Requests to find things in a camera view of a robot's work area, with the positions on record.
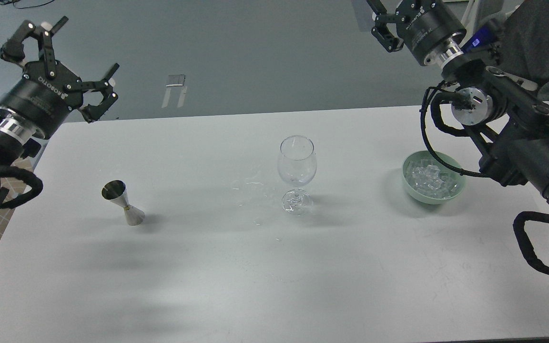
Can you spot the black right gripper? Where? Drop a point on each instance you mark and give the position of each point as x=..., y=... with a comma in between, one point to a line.
x=422, y=25

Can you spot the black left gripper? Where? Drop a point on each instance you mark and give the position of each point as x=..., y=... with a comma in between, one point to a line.
x=36, y=107

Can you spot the steel cocktail jigger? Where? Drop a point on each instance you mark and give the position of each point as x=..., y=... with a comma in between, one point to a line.
x=116, y=192

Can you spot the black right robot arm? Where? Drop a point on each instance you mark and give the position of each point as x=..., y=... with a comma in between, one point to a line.
x=508, y=125

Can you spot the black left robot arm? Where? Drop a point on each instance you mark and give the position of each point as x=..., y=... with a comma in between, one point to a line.
x=32, y=44

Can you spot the clear ice cubes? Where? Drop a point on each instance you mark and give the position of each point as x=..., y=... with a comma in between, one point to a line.
x=431, y=180

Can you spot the clear wine glass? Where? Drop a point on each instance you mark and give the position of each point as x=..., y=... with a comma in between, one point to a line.
x=296, y=166

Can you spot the white office chair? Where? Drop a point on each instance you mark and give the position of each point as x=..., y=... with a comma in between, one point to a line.
x=486, y=18

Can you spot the green bowl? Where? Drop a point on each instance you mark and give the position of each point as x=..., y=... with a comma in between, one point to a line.
x=416, y=156

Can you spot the seated person in grey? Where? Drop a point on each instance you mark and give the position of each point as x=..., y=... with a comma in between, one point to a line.
x=546, y=43

